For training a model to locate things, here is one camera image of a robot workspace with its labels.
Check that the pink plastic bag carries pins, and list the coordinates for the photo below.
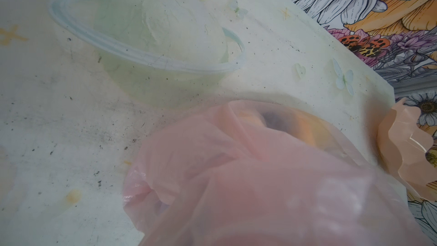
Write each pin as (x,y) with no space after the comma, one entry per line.
(213,179)

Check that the pink faceted plastic bowl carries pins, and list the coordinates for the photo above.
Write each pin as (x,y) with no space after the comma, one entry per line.
(403,147)

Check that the orange fake fruit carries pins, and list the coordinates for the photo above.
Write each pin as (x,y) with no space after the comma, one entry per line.
(296,123)

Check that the clear plastic bowl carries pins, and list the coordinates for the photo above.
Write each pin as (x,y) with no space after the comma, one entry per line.
(165,53)

